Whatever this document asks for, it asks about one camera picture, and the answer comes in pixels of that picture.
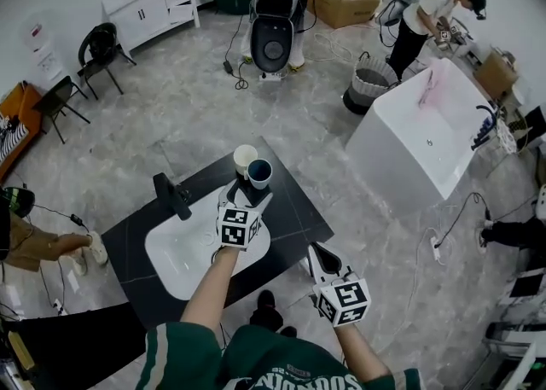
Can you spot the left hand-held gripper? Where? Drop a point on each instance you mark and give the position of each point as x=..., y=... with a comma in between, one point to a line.
x=232, y=232

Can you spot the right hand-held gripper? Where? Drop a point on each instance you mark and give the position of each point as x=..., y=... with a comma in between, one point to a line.
x=345, y=303

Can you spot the dark teal cup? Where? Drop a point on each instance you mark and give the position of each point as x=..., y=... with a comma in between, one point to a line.
x=260, y=175

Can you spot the white cup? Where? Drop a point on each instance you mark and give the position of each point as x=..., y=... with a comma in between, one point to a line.
x=243, y=158

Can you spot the person's left forearm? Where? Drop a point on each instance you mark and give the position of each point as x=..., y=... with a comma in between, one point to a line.
x=211, y=290

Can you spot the person's right forearm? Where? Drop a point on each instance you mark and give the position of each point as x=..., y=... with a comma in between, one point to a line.
x=362, y=354

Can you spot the white sink basin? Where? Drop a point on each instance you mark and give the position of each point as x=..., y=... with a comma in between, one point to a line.
x=179, y=260

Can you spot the black stone vanity top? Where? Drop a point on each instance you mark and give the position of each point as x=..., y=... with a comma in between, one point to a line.
x=294, y=217

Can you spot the person's left black shoe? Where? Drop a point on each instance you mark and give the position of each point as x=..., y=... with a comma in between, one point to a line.
x=266, y=311

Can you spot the person's black shoe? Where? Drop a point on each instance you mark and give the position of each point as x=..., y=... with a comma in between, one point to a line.
x=266, y=311
x=289, y=332

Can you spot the person's right black shoe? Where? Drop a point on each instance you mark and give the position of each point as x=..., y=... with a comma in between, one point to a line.
x=289, y=332

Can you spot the white power strip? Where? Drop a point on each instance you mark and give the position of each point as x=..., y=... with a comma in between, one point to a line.
x=271, y=77
x=437, y=247

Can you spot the person's green shirt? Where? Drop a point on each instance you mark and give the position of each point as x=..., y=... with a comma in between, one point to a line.
x=273, y=362

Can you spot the white bathtub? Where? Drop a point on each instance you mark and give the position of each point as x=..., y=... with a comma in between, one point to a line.
x=401, y=145

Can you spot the pleated white black basket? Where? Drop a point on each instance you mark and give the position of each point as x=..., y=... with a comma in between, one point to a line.
x=367, y=85

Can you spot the pink towel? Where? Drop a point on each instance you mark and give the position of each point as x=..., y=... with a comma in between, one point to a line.
x=428, y=91

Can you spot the black chair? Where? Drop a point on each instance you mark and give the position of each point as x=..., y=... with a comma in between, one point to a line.
x=57, y=100
x=100, y=59

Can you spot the black bathtub faucet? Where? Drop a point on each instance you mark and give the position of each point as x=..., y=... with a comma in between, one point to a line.
x=484, y=128

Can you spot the white vanity cabinet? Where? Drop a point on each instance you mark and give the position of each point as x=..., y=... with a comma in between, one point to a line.
x=141, y=17

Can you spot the black cabinet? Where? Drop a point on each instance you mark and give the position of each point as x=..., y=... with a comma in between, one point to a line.
x=77, y=345

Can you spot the orange sofa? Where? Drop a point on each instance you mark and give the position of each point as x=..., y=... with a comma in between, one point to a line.
x=21, y=123

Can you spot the small cardboard box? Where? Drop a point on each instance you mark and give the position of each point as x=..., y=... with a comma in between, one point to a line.
x=495, y=74

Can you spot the white water dispenser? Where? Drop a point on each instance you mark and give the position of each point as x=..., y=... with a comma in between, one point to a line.
x=42, y=47

